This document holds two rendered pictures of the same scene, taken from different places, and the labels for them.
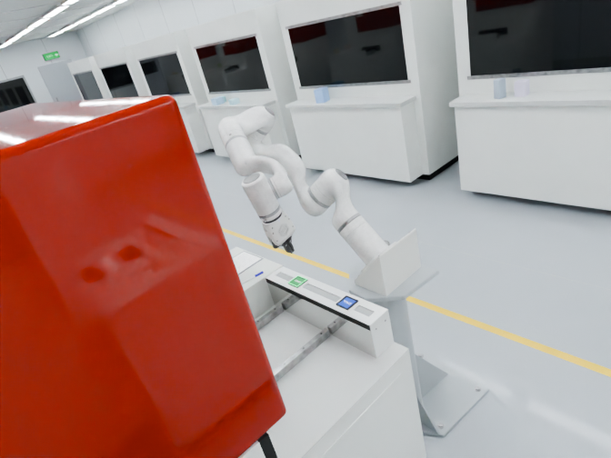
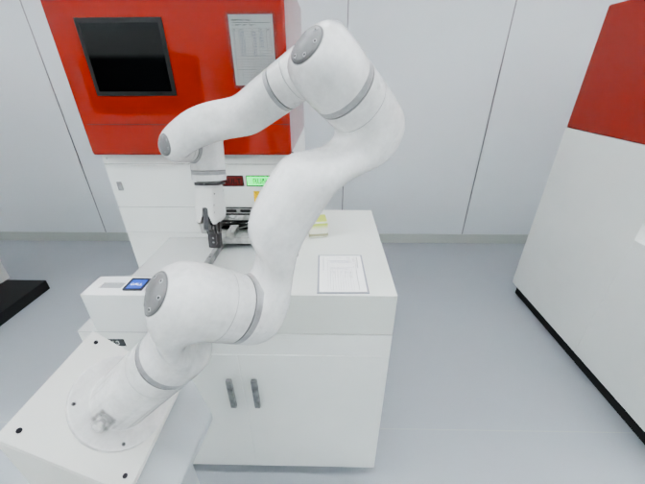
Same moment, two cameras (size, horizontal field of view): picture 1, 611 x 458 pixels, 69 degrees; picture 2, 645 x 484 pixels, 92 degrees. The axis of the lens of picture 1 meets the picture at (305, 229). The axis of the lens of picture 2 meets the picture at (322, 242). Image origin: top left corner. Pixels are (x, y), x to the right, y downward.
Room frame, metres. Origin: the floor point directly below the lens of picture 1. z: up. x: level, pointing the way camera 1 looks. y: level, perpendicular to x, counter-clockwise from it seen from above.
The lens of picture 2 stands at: (2.13, -0.34, 1.51)
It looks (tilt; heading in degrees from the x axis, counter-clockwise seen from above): 28 degrees down; 127
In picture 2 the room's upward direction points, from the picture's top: straight up
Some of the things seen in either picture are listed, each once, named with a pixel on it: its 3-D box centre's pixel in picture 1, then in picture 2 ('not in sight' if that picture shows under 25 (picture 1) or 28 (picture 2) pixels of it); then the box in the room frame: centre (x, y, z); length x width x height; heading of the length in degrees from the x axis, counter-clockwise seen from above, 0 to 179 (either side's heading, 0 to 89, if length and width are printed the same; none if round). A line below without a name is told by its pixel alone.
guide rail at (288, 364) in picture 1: (275, 375); (206, 265); (1.12, 0.22, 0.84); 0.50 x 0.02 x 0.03; 126
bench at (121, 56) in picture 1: (138, 95); not in sight; (10.39, 2.82, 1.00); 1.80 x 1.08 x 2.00; 36
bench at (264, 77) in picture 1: (253, 88); not in sight; (6.84, 0.22, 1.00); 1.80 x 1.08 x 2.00; 36
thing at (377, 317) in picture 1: (324, 306); (186, 303); (1.34, 0.00, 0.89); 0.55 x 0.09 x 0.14; 36
